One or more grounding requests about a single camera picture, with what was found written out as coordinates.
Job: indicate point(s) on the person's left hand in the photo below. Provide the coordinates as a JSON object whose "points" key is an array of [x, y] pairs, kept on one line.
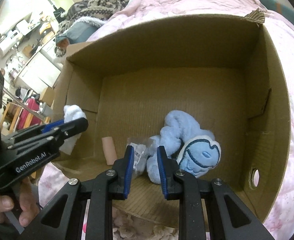
{"points": [[27, 203]]}

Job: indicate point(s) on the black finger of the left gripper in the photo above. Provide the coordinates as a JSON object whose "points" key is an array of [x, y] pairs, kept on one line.
{"points": [[69, 129]]}

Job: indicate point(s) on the brown cardboard box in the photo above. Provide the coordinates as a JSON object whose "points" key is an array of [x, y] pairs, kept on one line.
{"points": [[223, 70]]}

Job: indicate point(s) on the light blue plush toy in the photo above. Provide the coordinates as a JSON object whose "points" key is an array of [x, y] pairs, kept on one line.
{"points": [[194, 149]]}

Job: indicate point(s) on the white kitchen cabinet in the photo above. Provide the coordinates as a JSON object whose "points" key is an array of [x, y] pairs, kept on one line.
{"points": [[41, 71]]}

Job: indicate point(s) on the white water heater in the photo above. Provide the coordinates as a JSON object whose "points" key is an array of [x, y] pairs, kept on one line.
{"points": [[8, 42]]}

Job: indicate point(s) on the teal cushion with orange stripe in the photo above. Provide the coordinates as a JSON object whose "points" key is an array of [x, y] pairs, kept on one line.
{"points": [[279, 8]]}

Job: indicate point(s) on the pink cylinder roll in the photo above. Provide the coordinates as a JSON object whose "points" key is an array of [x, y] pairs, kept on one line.
{"points": [[109, 150]]}

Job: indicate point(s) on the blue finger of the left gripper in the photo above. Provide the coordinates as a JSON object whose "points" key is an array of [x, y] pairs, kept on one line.
{"points": [[52, 125]]}

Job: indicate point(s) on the grey trash bin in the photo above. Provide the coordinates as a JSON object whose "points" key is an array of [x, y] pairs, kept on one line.
{"points": [[45, 110]]}

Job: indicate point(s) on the patterned knit blanket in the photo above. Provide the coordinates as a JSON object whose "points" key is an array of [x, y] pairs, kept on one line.
{"points": [[101, 9]]}

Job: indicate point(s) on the beige lace scrunchie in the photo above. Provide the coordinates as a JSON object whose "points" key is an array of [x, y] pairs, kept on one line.
{"points": [[126, 226]]}

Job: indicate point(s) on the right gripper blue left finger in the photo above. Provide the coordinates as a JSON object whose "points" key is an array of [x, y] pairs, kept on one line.
{"points": [[124, 168]]}

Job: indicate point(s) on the red suitcase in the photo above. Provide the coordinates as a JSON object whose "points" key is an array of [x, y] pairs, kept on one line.
{"points": [[27, 119]]}

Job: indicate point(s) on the grey blue pillow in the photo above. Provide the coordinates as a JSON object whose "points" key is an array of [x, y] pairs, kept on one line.
{"points": [[79, 31]]}

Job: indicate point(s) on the clear plastic packet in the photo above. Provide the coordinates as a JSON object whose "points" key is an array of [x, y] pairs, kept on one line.
{"points": [[142, 149]]}

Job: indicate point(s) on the white cloth item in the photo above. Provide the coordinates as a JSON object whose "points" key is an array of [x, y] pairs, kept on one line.
{"points": [[71, 112]]}

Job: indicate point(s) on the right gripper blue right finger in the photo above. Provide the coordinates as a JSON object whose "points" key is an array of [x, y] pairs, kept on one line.
{"points": [[167, 168]]}

